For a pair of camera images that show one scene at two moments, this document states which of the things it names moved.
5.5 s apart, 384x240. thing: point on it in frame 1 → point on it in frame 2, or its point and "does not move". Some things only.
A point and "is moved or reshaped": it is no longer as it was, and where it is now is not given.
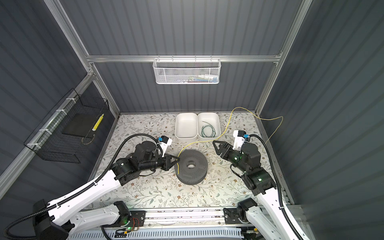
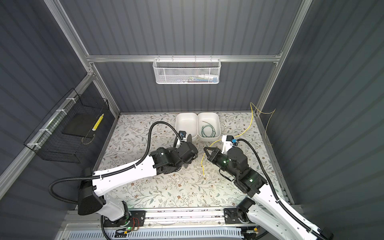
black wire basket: [61, 134] does not move
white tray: [208, 126] does not move
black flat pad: [82, 125] does not move
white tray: [186, 125] does not move
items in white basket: [202, 78] does not move
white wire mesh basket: [186, 71] does not move
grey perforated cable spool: [192, 167] → [189, 139]
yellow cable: [226, 128] is moved or reshaped
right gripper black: [225, 145] → [213, 159]
